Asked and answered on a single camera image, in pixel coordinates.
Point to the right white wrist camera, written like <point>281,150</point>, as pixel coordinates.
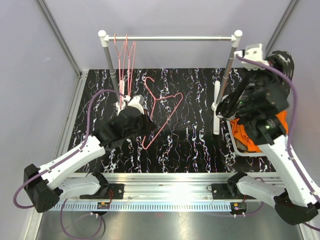
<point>254,53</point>

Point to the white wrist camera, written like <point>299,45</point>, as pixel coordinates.
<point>135,101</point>
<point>254,53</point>

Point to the white plastic basket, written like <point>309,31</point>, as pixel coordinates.
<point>236,146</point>

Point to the black and white trousers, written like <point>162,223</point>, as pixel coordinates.
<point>234,105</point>

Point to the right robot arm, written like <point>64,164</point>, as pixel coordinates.
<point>298,201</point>

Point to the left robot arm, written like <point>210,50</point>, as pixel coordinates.
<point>43,187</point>

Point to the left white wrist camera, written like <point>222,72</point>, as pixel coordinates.
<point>135,101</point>

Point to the white and silver clothes rack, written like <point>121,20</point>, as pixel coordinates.
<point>219,86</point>

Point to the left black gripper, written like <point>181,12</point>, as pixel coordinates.
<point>149,126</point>

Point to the aluminium mounting rail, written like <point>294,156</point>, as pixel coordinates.
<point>162,192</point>

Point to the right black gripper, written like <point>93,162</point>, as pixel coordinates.
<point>276,78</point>

